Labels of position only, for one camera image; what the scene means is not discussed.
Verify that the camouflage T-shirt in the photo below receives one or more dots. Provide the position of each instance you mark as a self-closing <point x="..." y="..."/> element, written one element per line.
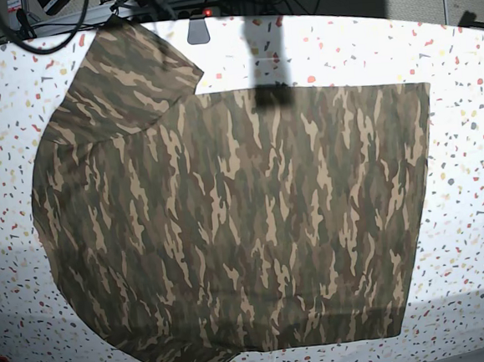
<point x="186" y="227"/>

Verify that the black power strip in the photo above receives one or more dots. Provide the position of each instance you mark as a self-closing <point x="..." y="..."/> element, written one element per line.
<point x="178" y="14"/>

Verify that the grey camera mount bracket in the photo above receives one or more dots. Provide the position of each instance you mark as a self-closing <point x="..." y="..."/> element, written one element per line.
<point x="198" y="33"/>

